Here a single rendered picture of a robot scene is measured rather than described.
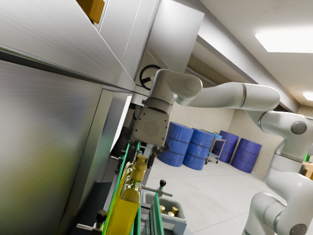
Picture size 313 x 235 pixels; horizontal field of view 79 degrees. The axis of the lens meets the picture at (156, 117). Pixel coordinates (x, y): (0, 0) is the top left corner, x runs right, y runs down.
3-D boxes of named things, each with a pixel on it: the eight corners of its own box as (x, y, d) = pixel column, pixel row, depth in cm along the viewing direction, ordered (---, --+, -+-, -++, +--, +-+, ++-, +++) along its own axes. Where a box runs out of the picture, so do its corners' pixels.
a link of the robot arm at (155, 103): (144, 94, 56) (141, 103, 55) (172, 103, 56) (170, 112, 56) (142, 100, 63) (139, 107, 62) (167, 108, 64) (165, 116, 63)
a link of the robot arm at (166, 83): (197, 86, 66) (207, 76, 56) (189, 114, 64) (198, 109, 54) (156, 72, 65) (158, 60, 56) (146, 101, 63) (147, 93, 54)
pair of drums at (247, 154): (219, 155, 758) (227, 131, 749) (254, 173, 652) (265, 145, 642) (207, 154, 702) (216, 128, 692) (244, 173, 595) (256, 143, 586)
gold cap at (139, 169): (142, 183, 50) (148, 167, 49) (129, 179, 49) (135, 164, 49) (142, 176, 53) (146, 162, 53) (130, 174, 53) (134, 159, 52)
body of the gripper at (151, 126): (142, 100, 55) (130, 137, 53) (175, 111, 56) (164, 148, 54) (140, 105, 63) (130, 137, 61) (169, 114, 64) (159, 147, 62)
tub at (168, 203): (138, 204, 105) (143, 190, 104) (176, 215, 107) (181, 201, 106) (137, 226, 88) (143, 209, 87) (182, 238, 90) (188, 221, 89)
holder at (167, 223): (128, 203, 104) (133, 190, 103) (175, 215, 107) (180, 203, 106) (126, 224, 87) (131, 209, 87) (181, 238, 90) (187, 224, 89)
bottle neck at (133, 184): (128, 182, 53) (133, 166, 52) (139, 185, 53) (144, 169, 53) (127, 187, 50) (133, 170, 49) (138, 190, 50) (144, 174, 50)
